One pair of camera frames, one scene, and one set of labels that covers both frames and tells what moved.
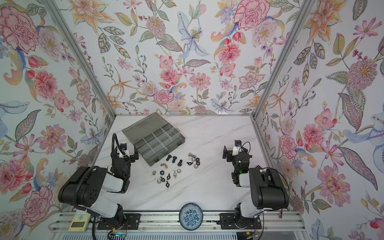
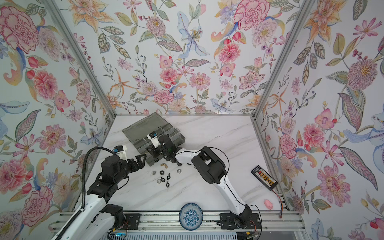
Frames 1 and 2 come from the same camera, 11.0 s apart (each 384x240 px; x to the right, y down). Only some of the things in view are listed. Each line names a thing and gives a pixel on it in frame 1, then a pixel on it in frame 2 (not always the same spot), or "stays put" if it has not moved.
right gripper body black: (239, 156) -> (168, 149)
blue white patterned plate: (191, 216) stays put
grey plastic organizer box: (153, 136) stays put
